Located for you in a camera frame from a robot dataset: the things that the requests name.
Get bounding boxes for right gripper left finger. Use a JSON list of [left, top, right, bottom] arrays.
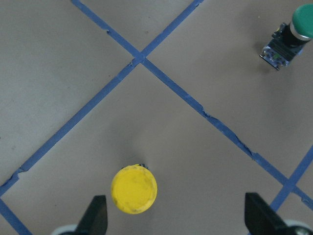
[[74, 195, 108, 235]]

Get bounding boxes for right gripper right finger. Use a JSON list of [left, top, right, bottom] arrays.
[[244, 192, 289, 235]]

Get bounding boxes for yellow push button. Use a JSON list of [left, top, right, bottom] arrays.
[[111, 164, 157, 214]]

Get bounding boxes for green push button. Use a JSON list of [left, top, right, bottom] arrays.
[[259, 3, 313, 70]]

